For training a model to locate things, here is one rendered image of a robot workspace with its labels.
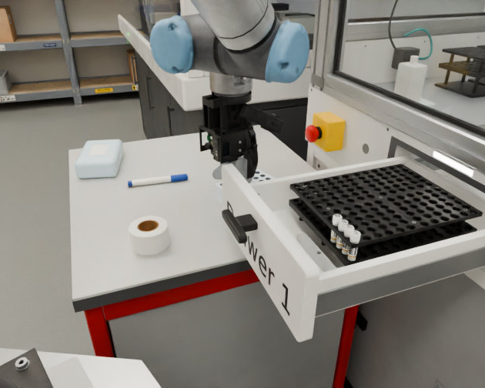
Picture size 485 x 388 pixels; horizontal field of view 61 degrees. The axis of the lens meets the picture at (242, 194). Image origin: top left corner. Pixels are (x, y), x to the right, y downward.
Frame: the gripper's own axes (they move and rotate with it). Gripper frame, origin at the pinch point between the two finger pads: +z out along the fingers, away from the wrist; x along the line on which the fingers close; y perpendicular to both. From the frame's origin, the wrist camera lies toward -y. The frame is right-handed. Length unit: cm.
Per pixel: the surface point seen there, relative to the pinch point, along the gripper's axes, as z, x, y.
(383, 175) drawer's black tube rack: -8.6, 23.8, -12.4
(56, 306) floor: 81, -84, 31
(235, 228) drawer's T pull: -9.9, 23.1, 18.0
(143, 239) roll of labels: 1.7, 2.3, 22.9
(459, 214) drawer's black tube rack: -8.6, 37.9, -10.7
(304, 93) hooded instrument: 0, -40, -57
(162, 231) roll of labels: 1.3, 2.7, 19.5
